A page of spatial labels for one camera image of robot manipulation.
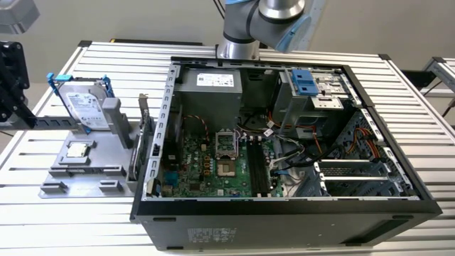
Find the RAM stick with white label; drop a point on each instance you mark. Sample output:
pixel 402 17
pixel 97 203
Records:
pixel 85 169

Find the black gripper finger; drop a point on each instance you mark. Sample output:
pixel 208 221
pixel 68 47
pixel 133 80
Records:
pixel 24 112

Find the RAM stick with blue label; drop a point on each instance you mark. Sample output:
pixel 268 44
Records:
pixel 60 123

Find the CPU socket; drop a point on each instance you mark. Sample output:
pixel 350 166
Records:
pixel 226 168

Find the socket locking lever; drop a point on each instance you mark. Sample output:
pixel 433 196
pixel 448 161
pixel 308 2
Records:
pixel 234 145

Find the green motherboard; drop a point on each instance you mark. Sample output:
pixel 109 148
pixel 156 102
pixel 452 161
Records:
pixel 198 165

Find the grey metal disk bay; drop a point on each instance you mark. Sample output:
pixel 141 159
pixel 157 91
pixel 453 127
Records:
pixel 349 178

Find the silver CPU chip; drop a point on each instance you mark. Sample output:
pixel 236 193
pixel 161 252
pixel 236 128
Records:
pixel 77 150

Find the grey parts rack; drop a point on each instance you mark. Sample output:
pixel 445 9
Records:
pixel 102 149

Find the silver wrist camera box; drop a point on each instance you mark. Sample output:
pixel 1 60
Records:
pixel 17 16

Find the hard disk in blue carrier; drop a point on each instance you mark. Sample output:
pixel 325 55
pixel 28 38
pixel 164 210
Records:
pixel 82 101

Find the black case fan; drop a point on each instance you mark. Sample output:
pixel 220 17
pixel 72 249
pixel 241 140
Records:
pixel 173 125

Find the graphics card with metal bracket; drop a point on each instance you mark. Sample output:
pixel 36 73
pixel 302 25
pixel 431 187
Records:
pixel 136 160

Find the RAM slot with white clips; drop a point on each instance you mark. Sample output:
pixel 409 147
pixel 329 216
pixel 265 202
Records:
pixel 264 165
pixel 256 165

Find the grey metal drive cage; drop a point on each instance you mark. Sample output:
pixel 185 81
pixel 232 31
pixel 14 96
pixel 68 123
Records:
pixel 326 103

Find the aluminium slat side table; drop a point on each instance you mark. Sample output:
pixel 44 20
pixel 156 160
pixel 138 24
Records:
pixel 440 66

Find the grey power supply unit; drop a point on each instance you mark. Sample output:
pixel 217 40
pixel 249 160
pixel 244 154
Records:
pixel 209 106

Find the blue drive latch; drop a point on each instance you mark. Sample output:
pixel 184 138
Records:
pixel 302 80

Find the black PC case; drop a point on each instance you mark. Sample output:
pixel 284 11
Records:
pixel 248 229

